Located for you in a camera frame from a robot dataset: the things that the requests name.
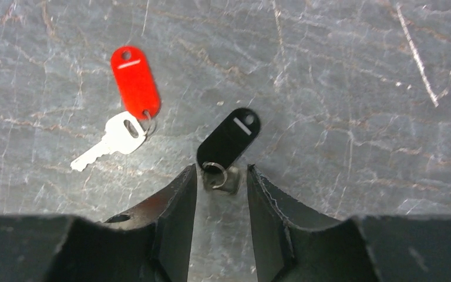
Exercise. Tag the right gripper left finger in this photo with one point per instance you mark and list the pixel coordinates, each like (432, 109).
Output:
(150, 241)

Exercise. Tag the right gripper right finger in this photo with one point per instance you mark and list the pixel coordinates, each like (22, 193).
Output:
(293, 242)

